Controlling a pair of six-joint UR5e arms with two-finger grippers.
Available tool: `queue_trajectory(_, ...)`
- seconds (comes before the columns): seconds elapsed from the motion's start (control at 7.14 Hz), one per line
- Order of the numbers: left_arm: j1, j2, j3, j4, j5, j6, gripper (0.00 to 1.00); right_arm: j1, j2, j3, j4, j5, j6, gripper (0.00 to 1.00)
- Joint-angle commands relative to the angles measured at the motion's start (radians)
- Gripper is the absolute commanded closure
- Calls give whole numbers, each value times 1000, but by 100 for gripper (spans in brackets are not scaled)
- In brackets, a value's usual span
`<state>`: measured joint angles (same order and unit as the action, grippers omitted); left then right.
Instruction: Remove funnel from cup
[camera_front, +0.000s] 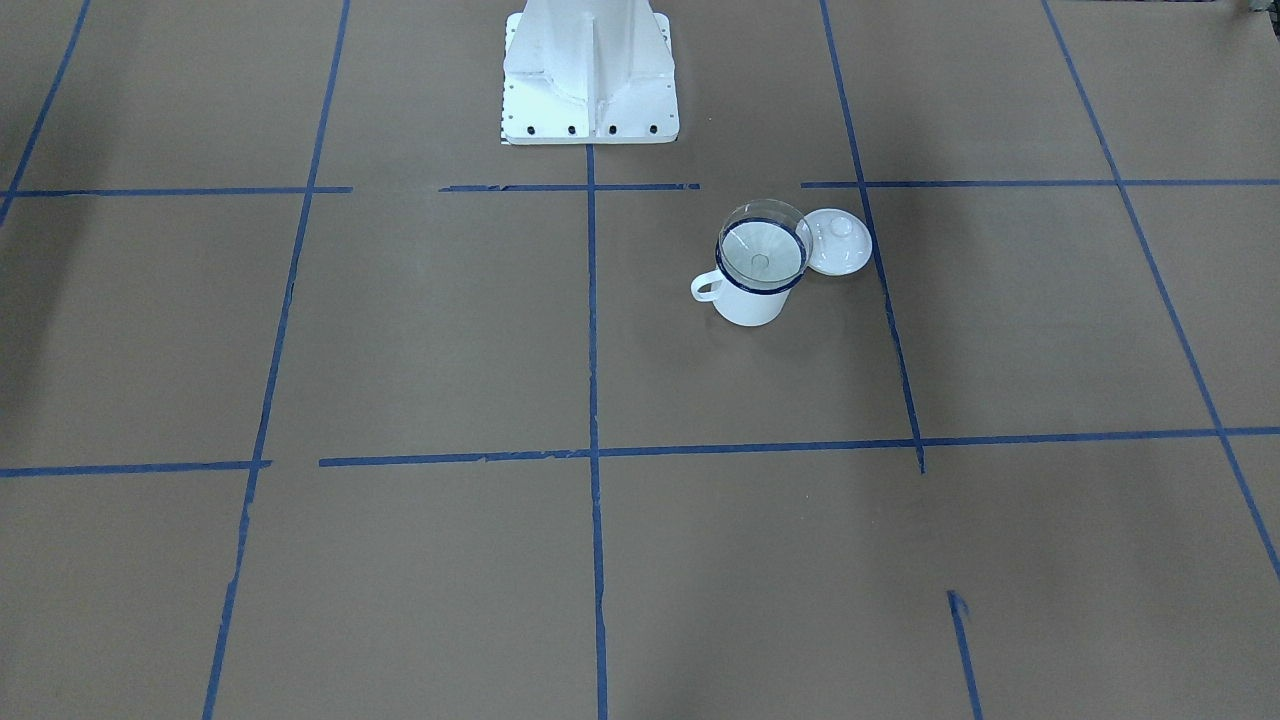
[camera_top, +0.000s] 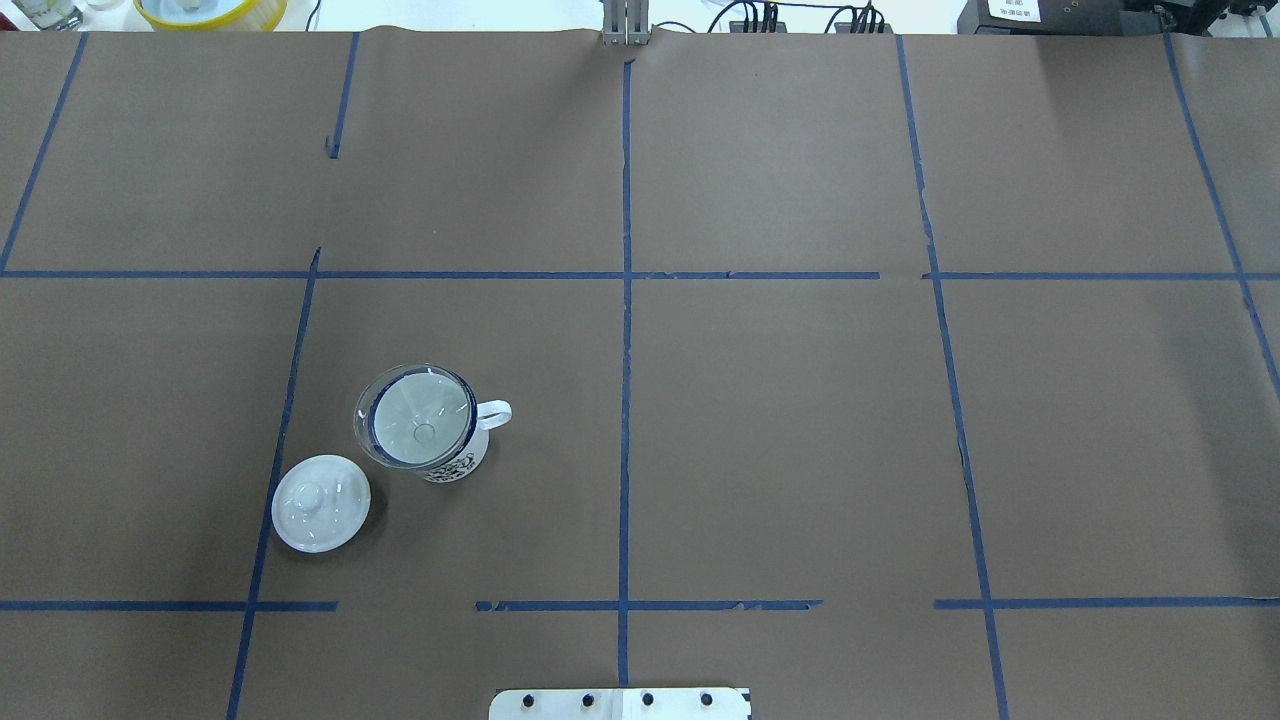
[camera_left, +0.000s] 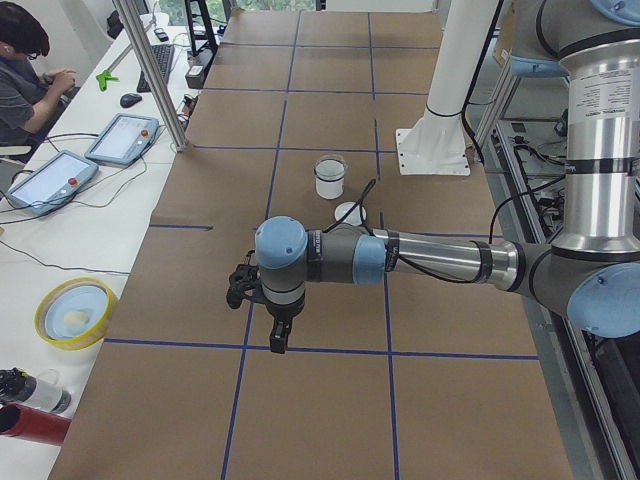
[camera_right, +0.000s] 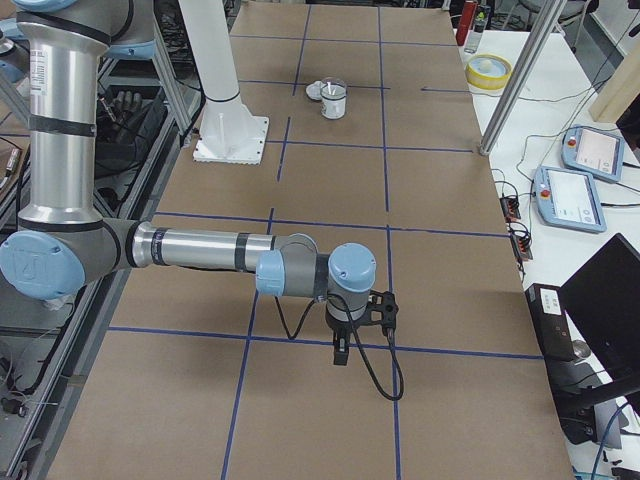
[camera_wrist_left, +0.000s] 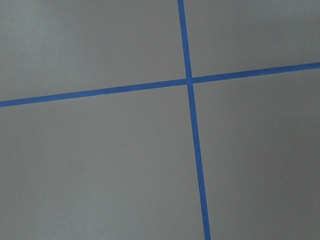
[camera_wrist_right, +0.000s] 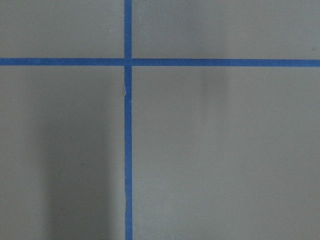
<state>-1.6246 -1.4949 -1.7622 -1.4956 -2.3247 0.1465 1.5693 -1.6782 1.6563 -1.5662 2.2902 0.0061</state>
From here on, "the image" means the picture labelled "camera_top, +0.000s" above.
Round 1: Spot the yellow round container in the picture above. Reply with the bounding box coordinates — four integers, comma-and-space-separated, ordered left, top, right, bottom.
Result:
132, 0, 288, 32

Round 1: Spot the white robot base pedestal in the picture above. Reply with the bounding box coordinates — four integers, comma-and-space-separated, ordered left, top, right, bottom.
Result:
488, 687, 753, 719

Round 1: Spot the aluminium frame post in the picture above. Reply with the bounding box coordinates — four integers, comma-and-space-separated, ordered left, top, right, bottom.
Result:
600, 0, 652, 47

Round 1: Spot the white enamel mug blue rim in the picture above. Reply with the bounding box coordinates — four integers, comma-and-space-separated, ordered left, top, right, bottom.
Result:
372, 369, 513, 484

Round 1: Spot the black box with label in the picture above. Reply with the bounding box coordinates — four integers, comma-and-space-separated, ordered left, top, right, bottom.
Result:
955, 0, 1124, 37

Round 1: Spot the white ceramic lid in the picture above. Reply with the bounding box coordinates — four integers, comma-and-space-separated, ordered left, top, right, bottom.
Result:
271, 455, 372, 553

